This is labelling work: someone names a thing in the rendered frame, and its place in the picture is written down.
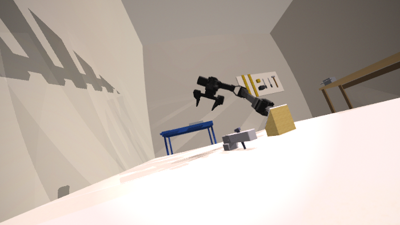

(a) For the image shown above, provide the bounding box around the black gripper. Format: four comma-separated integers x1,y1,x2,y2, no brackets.
193,89,224,111

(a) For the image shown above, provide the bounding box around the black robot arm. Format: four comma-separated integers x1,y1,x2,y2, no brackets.
197,76,274,116

